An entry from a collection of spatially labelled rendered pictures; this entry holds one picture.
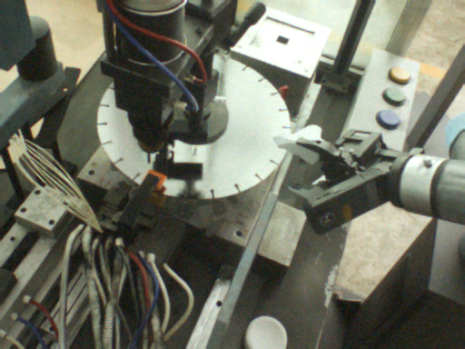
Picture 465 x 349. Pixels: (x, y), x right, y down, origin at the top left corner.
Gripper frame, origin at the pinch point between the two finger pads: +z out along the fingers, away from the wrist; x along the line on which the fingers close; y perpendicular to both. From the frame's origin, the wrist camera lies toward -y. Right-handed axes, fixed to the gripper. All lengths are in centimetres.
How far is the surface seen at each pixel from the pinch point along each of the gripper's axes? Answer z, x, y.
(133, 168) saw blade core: 16.7, 6.6, -14.9
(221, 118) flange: 13.6, 5.8, 2.1
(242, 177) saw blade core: 5.8, -0.7, -3.9
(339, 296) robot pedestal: 40, -89, 40
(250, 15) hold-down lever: -4.1, 24.7, -0.7
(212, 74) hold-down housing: 2.3, 18.3, -4.9
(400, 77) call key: 3.5, -7.4, 42.6
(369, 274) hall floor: 38, -93, 55
